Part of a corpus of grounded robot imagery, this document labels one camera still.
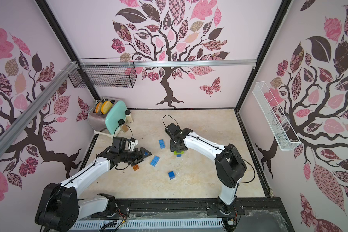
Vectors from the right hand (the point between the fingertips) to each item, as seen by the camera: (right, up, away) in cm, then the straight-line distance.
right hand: (177, 148), depth 87 cm
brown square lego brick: (-25, -12, 0) cm, 28 cm away
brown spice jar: (-39, +12, +18) cm, 45 cm away
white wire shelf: (+56, +13, -12) cm, 59 cm away
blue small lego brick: (-3, -15, -4) cm, 16 cm away
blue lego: (+1, -6, +6) cm, 8 cm away
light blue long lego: (-11, +1, +11) cm, 15 cm away
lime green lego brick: (-1, -3, +2) cm, 4 cm away
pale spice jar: (-37, +21, +20) cm, 47 cm away
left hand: (-18, -6, -4) cm, 19 cm away
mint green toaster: (-46, +16, +6) cm, 49 cm away
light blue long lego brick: (-14, -9, +3) cm, 17 cm away
